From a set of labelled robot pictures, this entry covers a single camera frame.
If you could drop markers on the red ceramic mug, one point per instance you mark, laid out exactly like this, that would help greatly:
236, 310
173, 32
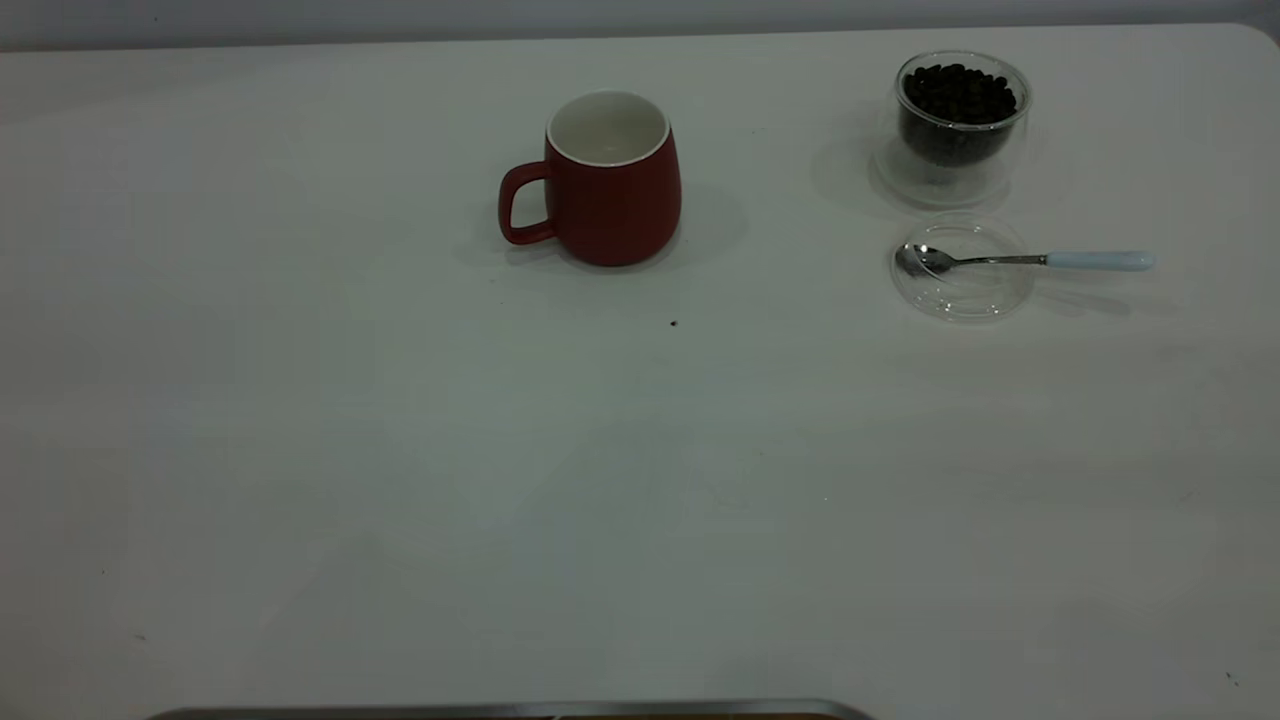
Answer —
615, 210

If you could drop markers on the clear round glass lid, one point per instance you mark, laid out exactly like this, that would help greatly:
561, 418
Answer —
975, 298

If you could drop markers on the dark coffee beans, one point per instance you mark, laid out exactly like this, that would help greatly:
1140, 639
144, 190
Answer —
958, 100

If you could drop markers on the clear double-wall glass cup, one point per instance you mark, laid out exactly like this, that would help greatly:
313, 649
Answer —
948, 180

